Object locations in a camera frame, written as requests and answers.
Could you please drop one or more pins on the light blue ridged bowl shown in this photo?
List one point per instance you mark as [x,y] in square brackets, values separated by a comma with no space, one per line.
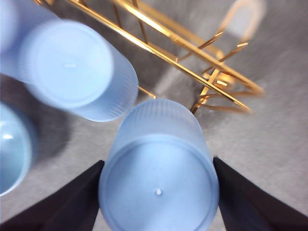
[12,149]

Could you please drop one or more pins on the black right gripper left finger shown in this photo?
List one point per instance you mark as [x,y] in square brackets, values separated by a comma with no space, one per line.
[62,207]

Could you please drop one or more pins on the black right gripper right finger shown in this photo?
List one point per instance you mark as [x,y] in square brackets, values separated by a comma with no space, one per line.
[255,207]

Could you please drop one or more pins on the blue ribbed plastic cup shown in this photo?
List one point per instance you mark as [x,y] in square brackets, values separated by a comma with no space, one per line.
[14,36]
[72,65]
[158,183]

